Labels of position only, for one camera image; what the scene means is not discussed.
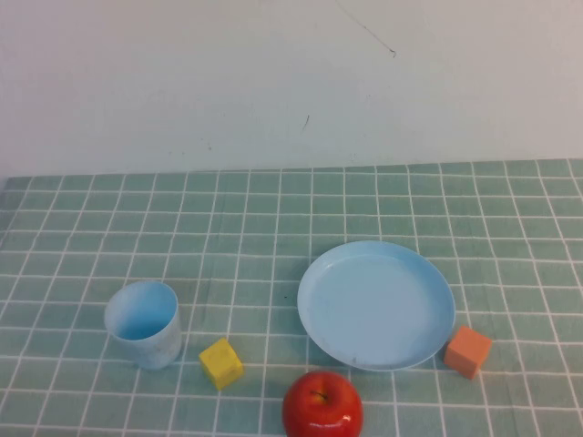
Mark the light blue plastic cup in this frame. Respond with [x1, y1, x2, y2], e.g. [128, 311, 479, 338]
[103, 279, 183, 371]

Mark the light blue round plate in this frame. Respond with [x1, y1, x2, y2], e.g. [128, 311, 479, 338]
[296, 240, 456, 372]

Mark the yellow foam cube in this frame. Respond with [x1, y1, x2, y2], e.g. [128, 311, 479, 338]
[198, 337, 246, 391]

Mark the orange foam cube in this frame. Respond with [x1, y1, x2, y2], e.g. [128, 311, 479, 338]
[444, 324, 494, 381]

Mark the red apple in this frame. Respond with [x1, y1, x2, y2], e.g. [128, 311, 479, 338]
[281, 370, 365, 437]

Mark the green white-checked tablecloth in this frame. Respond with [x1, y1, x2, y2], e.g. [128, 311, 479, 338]
[0, 158, 583, 437]

